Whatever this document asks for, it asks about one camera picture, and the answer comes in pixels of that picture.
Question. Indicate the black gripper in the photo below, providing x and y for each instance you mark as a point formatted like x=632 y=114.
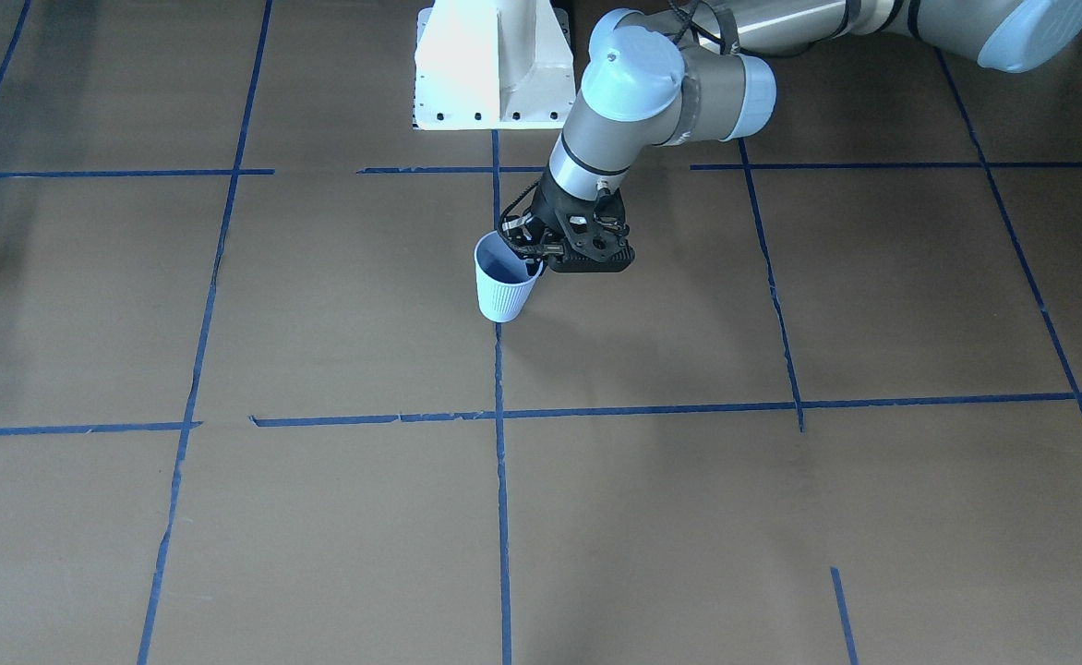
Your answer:
x=552 y=211

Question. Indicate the blue ribbed plastic cup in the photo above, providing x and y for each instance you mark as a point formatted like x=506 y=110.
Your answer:
x=503 y=280

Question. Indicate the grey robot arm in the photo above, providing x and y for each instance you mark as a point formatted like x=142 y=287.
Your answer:
x=704 y=70

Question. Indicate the white mounting pillar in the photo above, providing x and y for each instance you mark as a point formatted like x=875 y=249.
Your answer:
x=504 y=65

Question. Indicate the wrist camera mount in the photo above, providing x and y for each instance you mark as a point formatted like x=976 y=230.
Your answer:
x=589 y=244

